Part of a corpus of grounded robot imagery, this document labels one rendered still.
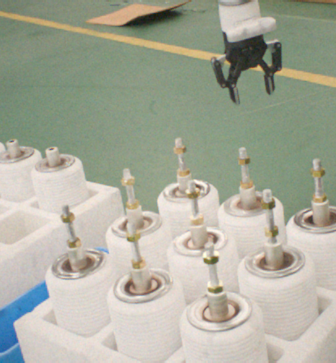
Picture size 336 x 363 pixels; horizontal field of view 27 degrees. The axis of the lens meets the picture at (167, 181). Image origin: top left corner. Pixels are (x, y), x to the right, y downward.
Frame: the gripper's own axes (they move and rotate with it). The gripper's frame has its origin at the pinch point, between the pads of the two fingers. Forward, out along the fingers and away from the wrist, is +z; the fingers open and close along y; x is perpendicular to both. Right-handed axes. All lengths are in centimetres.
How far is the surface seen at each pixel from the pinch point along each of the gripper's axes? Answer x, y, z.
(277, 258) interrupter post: 57, 16, -6
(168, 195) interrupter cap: 30.9, 24.5, -2.7
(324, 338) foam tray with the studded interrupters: 65, 14, 2
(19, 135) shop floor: -89, 54, 35
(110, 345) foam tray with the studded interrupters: 53, 39, 2
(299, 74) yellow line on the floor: -88, -41, 43
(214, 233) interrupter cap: 46, 21, -4
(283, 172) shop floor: -17.0, -9.2, 31.7
